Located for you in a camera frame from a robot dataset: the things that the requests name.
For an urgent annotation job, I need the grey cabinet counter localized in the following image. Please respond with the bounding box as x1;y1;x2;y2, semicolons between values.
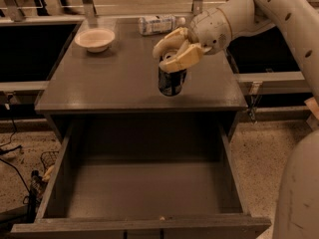
34;16;248;141

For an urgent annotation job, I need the black wire basket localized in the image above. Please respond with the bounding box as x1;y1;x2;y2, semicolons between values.
40;151;59;171

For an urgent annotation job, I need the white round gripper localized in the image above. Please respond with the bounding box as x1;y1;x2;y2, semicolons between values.
153;7;233;73

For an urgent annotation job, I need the metal railing post centre-left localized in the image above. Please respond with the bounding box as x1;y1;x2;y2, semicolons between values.
82;0;97;18

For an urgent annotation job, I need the clear plastic water bottle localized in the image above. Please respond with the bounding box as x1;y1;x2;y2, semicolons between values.
139;15;185;36

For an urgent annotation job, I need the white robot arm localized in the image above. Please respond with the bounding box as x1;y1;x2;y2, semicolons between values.
153;0;319;239

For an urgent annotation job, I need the black floor cable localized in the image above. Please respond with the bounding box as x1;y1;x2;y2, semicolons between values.
0;117;33;197

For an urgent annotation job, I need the grey open top drawer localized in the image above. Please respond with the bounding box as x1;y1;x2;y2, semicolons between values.
12;119;270;239

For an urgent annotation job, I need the metal railing post left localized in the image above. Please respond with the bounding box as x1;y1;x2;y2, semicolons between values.
3;0;25;22

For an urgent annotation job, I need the dark blue pepsi can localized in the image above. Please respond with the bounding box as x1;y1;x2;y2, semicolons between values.
159;69;187;97

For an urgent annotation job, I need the white ceramic bowl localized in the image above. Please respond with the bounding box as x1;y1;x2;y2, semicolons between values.
75;28;116;53

